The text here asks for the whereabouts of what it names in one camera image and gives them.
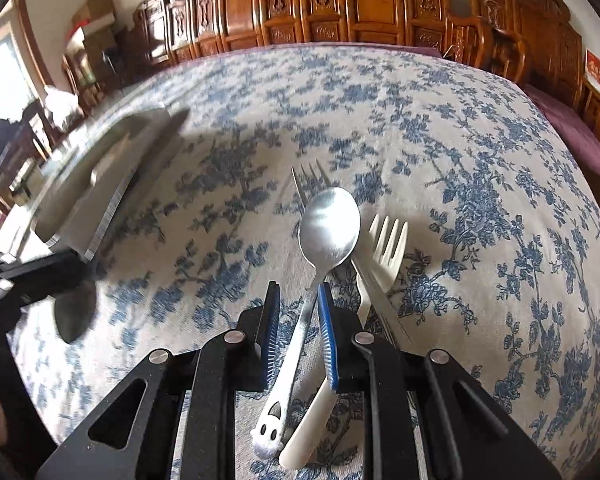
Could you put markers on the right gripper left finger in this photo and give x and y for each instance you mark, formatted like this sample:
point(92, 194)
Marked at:
point(256, 356)

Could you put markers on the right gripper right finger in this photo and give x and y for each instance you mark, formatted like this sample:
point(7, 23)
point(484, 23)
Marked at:
point(344, 366)

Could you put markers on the stainless steel spoon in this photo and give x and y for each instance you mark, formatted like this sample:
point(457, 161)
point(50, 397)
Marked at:
point(328, 233)

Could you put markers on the grey rectangular tray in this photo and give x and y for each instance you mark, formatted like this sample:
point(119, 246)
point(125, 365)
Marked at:
point(79, 207)

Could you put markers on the stainless steel fork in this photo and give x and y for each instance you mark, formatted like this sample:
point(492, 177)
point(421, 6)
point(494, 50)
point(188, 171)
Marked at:
point(382, 252)

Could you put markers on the blue floral tablecloth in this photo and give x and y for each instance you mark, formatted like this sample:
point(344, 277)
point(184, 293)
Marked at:
point(494, 367)

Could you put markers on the stacked cardboard boxes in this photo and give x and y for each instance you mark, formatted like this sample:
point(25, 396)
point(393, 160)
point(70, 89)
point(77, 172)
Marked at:
point(89, 43)

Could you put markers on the long carved wooden bench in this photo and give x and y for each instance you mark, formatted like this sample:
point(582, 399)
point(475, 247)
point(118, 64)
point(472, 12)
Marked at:
point(175, 31)

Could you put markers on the purple bench cushion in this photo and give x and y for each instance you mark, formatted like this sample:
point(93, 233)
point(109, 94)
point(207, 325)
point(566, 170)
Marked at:
point(427, 51)

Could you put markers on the purple armchair cushion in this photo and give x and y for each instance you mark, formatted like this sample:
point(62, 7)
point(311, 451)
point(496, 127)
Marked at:
point(574, 133)

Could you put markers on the carved wooden armchair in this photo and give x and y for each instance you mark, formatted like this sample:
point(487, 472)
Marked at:
point(530, 41)

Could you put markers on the red gift box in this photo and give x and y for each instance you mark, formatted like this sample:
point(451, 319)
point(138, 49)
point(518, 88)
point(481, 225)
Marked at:
point(592, 68)

